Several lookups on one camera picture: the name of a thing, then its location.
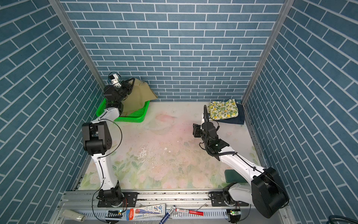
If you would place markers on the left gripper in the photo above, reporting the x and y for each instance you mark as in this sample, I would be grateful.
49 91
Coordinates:
126 87

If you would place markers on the dark green pad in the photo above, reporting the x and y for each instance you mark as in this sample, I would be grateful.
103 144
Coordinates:
231 176

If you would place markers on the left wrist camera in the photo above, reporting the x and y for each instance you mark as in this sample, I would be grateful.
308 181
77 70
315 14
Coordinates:
115 81

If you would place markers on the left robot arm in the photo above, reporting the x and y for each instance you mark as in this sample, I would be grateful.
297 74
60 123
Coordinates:
97 139

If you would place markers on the red handled screwdriver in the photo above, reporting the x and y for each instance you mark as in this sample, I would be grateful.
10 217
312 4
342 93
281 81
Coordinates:
199 213

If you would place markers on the toothpaste box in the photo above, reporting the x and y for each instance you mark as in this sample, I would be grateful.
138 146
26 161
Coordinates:
158 210

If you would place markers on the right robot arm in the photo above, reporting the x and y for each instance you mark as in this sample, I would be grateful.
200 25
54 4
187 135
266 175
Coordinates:
265 188

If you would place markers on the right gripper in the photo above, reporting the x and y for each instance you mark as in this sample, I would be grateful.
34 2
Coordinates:
197 129

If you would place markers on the green plastic basket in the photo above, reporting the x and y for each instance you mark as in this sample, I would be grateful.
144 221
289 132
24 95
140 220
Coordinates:
135 117

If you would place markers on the aluminium rail frame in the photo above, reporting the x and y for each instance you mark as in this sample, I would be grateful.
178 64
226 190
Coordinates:
84 202

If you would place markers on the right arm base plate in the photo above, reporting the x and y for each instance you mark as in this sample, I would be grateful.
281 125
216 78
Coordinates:
222 198

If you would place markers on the olive khaki skirt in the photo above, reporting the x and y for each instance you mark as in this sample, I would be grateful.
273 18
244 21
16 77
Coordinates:
140 94

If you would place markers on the dark blue denim skirt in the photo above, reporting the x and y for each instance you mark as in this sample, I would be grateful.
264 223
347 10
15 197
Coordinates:
240 119

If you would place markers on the blue marker pen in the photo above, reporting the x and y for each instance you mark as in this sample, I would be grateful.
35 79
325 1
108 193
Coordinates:
168 214

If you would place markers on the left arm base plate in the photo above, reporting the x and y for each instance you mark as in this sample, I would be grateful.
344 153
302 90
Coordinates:
128 200

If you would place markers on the yellow lemon print skirt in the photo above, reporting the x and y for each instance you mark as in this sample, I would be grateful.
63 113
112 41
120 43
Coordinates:
220 110

